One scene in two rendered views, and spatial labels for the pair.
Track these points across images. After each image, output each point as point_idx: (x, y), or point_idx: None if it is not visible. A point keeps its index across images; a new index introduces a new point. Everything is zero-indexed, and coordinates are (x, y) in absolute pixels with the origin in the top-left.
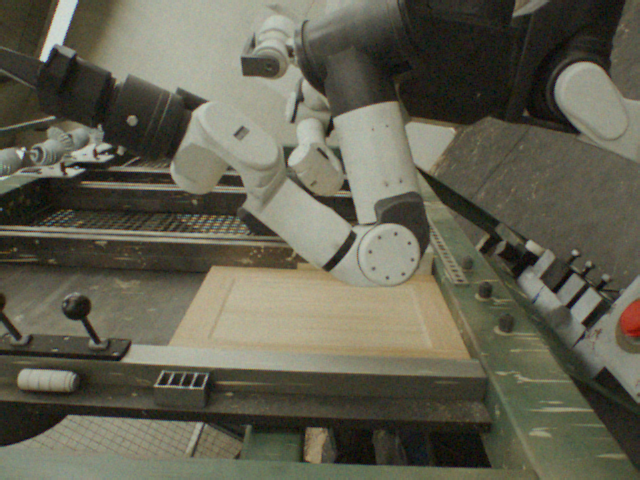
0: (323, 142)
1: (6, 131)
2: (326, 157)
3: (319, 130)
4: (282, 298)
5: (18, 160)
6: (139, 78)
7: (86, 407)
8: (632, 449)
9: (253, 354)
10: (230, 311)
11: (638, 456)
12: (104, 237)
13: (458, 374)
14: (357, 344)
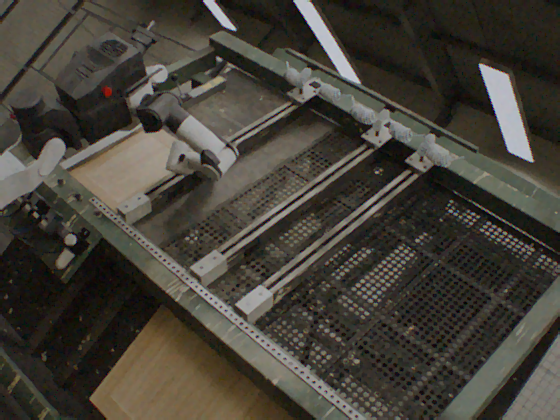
0: (187, 157)
1: (355, 86)
2: (178, 159)
3: (198, 158)
4: (156, 163)
5: (328, 96)
6: (131, 42)
7: None
8: (30, 419)
9: (126, 132)
10: (163, 147)
11: (26, 414)
12: (248, 127)
13: (67, 160)
14: (109, 161)
